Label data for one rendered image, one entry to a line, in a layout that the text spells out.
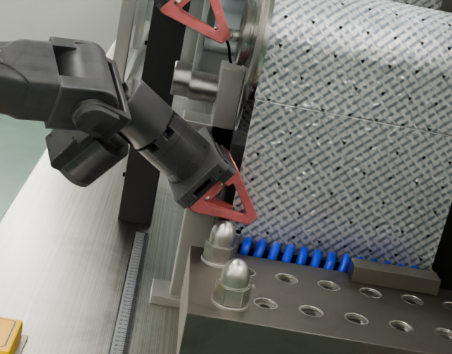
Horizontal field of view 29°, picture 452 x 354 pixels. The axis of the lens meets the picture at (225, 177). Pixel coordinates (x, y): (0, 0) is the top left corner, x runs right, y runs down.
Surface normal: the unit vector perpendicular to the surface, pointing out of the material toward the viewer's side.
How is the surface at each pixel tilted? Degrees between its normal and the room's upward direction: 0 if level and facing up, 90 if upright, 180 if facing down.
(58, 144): 71
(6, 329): 0
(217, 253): 90
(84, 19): 90
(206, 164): 55
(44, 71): 31
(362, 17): 46
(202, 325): 90
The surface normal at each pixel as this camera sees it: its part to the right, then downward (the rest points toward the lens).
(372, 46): 0.07, 0.04
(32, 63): 0.40, -0.62
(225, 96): 0.02, 0.30
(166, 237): 0.19, -0.94
